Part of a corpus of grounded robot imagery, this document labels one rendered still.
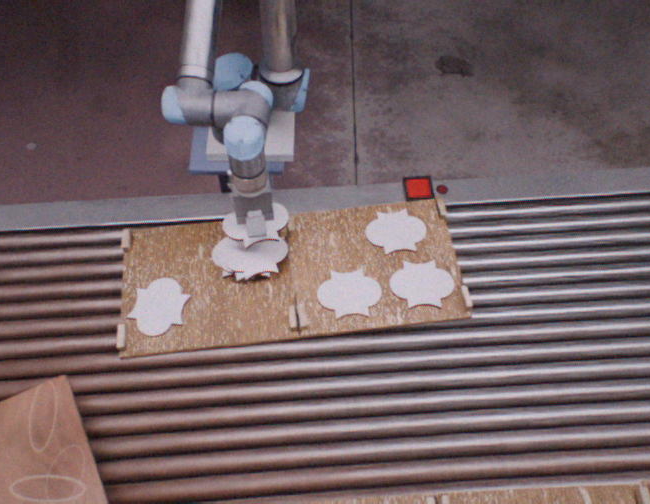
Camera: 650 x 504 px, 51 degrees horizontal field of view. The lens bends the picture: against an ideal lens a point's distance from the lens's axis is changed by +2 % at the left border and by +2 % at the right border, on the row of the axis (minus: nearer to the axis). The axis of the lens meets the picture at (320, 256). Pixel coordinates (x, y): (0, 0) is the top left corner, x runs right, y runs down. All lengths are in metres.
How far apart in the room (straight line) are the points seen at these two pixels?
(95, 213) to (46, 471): 0.71
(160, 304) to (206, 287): 0.11
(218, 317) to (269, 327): 0.12
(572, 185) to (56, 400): 1.37
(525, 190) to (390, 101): 1.57
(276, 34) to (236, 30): 2.04
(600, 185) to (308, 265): 0.82
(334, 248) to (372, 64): 1.96
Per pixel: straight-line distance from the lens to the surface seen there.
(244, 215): 1.47
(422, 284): 1.62
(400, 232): 1.69
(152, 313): 1.61
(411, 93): 3.38
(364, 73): 3.46
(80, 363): 1.63
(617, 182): 1.98
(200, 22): 1.47
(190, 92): 1.41
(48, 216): 1.88
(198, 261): 1.67
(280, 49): 1.71
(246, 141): 1.29
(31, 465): 1.45
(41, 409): 1.48
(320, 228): 1.70
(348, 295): 1.59
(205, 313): 1.60
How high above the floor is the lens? 2.34
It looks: 58 degrees down
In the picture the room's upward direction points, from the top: straight up
